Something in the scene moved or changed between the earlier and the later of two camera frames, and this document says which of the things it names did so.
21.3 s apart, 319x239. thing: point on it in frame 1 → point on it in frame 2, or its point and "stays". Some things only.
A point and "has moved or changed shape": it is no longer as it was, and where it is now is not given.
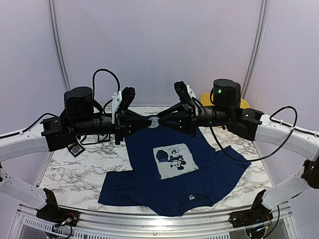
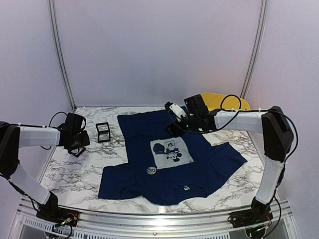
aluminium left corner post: [58, 45] stays
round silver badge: [154, 123] → [151, 170]
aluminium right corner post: [257, 46] stays
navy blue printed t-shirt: [173, 172] has moved or changed shape
